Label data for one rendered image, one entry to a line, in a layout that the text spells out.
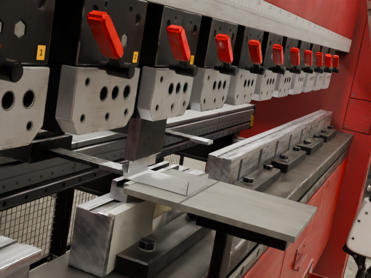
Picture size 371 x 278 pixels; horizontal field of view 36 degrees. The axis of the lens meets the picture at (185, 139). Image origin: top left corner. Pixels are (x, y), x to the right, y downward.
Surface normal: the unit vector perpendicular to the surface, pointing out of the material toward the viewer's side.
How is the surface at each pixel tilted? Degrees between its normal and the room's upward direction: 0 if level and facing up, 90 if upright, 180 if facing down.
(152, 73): 90
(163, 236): 0
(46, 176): 90
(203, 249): 0
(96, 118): 90
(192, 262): 0
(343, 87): 90
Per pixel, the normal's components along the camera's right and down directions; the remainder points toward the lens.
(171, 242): 0.17, -0.97
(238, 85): 0.91, 0.22
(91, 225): -0.38, 0.11
